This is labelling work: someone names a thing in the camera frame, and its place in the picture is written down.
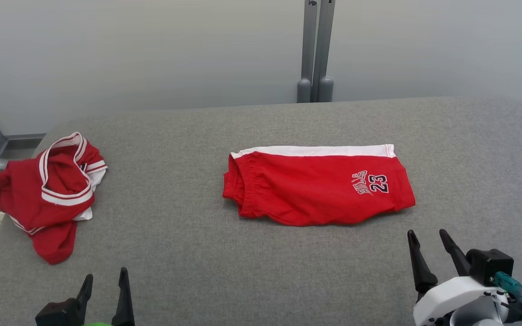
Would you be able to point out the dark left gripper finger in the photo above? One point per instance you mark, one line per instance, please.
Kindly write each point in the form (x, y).
(124, 303)
(85, 294)

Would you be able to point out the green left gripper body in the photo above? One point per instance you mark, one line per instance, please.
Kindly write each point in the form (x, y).
(96, 324)

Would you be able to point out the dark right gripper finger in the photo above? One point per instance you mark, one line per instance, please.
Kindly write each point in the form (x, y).
(456, 256)
(420, 267)

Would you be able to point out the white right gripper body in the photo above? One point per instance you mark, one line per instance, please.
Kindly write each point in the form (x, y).
(451, 296)

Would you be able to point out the red basketball jersey white trim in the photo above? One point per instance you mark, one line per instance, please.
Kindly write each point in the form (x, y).
(57, 181)

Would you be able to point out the red basketball shorts number 23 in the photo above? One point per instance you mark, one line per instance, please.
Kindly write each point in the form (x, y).
(306, 190)

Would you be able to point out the grey fabric sofa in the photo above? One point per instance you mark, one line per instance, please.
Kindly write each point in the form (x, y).
(197, 271)

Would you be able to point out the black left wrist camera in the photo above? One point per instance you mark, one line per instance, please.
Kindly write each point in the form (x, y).
(57, 313)

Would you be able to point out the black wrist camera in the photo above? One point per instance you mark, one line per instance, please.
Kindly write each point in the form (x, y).
(490, 265)
(57, 313)

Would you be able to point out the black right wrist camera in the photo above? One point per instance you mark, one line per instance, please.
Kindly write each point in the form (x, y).
(490, 265)

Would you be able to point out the grey metal post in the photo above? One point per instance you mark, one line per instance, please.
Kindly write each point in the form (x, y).
(307, 45)
(325, 45)

